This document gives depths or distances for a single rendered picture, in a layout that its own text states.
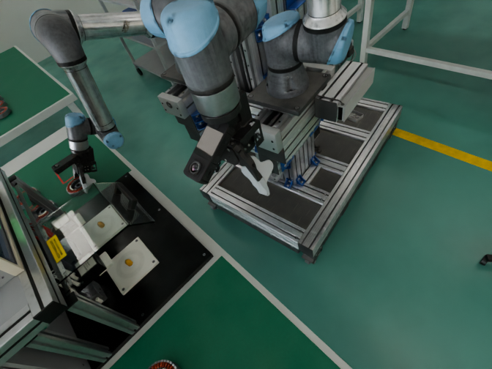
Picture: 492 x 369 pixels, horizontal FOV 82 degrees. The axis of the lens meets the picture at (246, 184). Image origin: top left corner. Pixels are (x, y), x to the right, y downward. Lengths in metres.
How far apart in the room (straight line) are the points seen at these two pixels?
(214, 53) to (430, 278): 1.62
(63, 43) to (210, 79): 0.79
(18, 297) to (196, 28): 0.67
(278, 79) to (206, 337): 0.83
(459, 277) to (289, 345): 1.19
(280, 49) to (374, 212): 1.29
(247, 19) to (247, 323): 0.76
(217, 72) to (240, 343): 0.72
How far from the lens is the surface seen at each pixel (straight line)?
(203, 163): 0.49
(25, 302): 0.80
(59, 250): 0.89
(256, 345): 0.90
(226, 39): 0.44
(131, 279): 1.08
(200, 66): 0.42
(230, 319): 0.93
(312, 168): 1.84
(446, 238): 1.95
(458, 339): 1.76
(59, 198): 1.61
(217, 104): 0.45
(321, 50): 0.89
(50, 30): 1.18
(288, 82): 1.00
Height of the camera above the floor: 1.62
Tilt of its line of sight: 50 degrees down
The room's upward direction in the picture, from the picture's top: 20 degrees counter-clockwise
